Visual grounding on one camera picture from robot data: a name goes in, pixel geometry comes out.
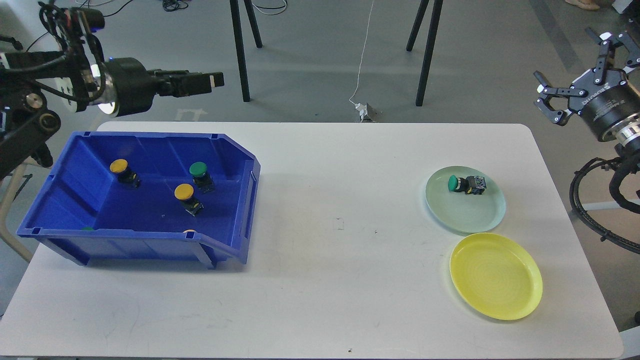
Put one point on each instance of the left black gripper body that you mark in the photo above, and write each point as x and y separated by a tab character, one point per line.
130	88

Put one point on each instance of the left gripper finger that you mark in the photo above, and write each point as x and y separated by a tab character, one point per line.
185	83

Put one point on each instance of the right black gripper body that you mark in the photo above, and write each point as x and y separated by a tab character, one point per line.
606	104

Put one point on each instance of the green push button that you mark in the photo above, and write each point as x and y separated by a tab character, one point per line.
471	185
201	177

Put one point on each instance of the yellow push button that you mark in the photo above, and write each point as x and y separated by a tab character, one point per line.
124	173
185	194

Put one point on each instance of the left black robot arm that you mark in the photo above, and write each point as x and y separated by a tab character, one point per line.
79	73

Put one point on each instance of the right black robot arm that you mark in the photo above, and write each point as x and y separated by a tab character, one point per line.
556	103

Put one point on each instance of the green push button in bin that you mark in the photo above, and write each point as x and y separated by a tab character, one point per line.
201	177

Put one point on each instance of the light green plate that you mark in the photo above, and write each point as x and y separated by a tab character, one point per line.
464	213

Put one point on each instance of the yellow plate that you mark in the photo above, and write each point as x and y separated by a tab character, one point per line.
496	276

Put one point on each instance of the left black tripod legs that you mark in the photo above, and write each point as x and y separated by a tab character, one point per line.
236	24

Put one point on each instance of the black tripod legs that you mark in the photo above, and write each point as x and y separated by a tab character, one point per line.
435	19
236	24

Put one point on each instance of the blue plastic bin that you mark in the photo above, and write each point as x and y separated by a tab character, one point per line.
84	214

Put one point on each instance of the right black tripod legs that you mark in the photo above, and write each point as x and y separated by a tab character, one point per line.
435	19

